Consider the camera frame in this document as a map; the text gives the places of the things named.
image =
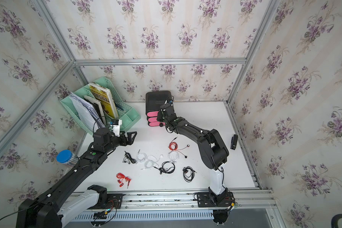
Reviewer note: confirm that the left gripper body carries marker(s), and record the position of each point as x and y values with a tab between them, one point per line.
121	141

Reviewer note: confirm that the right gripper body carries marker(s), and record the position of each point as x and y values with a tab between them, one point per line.
160	118

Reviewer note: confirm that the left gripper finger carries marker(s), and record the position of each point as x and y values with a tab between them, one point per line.
131	135
125	142

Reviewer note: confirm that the pink top drawer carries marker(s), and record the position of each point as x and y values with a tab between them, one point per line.
152	113

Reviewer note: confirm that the black pink drawer cabinet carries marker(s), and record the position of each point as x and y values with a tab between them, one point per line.
153	102

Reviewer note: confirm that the red earphones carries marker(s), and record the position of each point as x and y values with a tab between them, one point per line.
123	180
173	146

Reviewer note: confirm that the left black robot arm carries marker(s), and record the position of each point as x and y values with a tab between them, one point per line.
50	210

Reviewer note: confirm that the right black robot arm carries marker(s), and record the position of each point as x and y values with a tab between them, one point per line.
212	148

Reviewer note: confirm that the black earphones left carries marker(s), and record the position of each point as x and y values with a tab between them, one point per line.
129	159

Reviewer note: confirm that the black earphones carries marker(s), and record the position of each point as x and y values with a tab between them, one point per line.
129	159
188	174
167	167

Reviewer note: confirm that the white earphones left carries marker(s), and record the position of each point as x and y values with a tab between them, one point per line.
141	157

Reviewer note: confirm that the white earphones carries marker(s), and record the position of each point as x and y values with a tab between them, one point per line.
173	156
151	162
141	157

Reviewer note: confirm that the white earphones middle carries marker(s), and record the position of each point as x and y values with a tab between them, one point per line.
151	162

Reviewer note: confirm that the white earphones right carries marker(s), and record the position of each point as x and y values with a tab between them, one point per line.
173	156

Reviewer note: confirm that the black earphones middle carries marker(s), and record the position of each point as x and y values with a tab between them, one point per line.
167	167

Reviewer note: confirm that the black earphones right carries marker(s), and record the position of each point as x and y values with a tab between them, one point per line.
188	174

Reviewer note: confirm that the green plastic file organizer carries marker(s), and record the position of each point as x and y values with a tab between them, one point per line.
127	114

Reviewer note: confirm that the white paper stack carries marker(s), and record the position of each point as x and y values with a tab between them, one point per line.
87	114

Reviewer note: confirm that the yellow book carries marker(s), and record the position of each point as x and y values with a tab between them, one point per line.
104	95

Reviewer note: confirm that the blue lid plastic jar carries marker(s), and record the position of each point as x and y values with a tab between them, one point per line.
67	158

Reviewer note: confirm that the black stapler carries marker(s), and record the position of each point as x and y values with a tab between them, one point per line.
234	142

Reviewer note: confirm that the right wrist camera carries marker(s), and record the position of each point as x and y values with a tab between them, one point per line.
169	101

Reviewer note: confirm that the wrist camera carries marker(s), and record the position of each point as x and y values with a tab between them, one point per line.
169	101
116	126

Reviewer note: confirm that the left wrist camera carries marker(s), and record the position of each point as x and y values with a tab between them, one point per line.
116	126

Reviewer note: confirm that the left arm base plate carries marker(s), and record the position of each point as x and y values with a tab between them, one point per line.
113	201

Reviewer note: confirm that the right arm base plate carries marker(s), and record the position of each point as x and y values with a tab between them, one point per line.
209	199

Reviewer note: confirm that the aluminium front rail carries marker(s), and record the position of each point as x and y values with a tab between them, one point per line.
250	198

